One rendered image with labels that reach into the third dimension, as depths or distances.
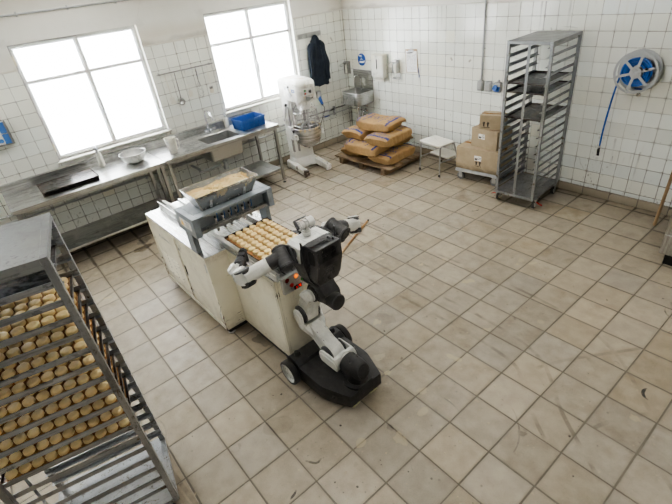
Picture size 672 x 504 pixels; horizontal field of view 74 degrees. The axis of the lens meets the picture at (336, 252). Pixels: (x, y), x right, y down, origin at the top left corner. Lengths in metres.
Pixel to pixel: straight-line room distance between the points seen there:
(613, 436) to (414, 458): 1.24
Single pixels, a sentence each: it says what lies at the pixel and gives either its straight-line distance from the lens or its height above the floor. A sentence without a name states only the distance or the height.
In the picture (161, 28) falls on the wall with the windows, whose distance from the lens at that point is 6.67.
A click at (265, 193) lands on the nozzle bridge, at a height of 1.14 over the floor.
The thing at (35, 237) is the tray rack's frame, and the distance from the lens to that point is 2.24.
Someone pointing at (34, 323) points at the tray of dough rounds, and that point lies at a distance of 2.27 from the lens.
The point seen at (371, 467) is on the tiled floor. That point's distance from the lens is 3.07.
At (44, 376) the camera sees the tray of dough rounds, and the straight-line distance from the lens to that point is 2.43.
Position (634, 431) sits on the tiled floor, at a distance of 3.50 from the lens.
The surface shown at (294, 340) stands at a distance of 3.53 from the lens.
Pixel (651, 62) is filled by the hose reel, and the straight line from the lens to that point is 5.60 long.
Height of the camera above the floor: 2.61
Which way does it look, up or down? 32 degrees down
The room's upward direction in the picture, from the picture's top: 8 degrees counter-clockwise
